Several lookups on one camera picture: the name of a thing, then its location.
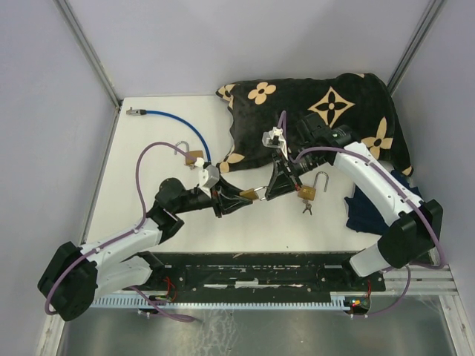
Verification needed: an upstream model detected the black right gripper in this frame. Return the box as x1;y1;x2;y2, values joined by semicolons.
264;146;326;200

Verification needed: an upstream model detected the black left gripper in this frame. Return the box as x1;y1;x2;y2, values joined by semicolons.
173;171;252;217

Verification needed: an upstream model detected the small brass padlock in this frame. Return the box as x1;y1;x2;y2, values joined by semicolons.
239;185;268;201

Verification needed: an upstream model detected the large brass padlock with keys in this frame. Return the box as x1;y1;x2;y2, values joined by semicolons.
298;171;330;216

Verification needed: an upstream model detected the brass padlock with key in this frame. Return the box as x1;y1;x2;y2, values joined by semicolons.
174;141;205;170

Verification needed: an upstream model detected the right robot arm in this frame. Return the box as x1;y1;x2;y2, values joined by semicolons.
262;112;446;290

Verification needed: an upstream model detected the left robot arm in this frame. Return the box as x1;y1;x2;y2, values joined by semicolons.
37;178;252;321

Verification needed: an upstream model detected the dark blue cloth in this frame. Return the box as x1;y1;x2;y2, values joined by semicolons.
344;168;422;234

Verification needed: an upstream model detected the black floral patterned blanket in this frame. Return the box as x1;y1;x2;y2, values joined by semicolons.
216;73;413;177

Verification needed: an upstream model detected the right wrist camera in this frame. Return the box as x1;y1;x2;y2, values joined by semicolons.
262;127;288;159

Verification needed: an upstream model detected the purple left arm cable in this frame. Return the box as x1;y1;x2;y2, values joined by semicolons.
44;142;201;316

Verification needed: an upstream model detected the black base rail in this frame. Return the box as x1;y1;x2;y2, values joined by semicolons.
139;252;387;294

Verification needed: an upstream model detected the blue cable with plug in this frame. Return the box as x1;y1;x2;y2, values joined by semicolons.
126;106;214;164

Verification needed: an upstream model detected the white slotted cable duct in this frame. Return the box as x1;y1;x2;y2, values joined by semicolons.
92;289;349;311

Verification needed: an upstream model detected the right aluminium frame post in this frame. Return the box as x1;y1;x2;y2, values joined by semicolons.
387;0;447;96

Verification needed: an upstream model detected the aluminium frame post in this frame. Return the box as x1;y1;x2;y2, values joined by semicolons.
387;0;447;96
53;0;122;108

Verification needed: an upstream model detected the left aluminium frame post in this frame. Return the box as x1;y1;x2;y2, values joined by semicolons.
53;0;122;108

